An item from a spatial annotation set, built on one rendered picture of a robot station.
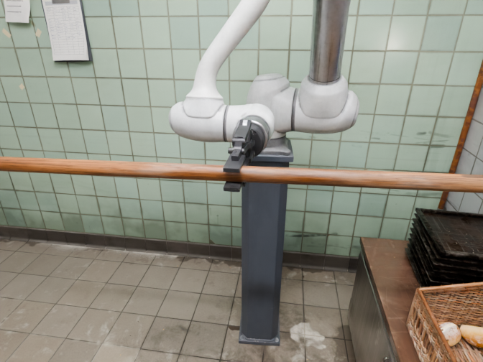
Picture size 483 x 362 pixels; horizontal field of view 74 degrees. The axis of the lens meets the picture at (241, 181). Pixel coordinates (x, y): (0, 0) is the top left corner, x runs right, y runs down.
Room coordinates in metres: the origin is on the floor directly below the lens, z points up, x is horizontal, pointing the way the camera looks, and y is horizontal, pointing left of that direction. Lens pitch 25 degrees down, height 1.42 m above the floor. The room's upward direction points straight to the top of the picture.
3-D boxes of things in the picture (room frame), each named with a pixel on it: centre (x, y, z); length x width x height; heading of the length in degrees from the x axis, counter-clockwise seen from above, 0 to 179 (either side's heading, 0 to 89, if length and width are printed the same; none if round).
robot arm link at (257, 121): (0.77, -0.02, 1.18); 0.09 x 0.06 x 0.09; 81
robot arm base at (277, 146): (1.20, -0.08, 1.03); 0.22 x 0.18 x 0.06; 86
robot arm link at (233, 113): (0.88, -0.03, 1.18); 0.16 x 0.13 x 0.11; 171
